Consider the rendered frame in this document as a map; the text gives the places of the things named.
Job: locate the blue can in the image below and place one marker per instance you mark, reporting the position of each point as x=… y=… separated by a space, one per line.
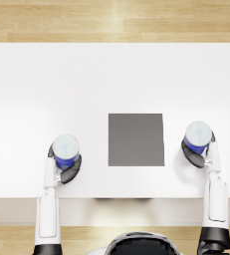
x=66 y=151
x=197 y=136

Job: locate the dark grey square mat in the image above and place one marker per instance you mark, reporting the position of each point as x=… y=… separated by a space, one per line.
x=135 y=139

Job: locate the dark round robot body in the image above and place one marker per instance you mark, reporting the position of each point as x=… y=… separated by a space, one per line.
x=141 y=245

